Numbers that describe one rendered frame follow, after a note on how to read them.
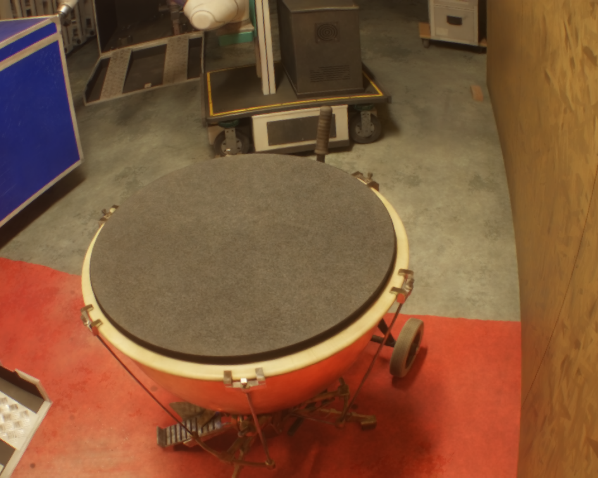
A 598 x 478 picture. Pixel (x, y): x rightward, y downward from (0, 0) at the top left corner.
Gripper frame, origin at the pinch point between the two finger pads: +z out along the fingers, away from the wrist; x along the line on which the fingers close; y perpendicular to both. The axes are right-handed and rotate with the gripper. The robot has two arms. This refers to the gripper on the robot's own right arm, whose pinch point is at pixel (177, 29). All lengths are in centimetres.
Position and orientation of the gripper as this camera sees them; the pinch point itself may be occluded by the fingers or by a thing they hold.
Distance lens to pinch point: 319.2
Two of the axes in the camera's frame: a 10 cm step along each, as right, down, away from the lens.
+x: -1.7, -6.1, 7.7
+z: 0.6, 7.8, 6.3
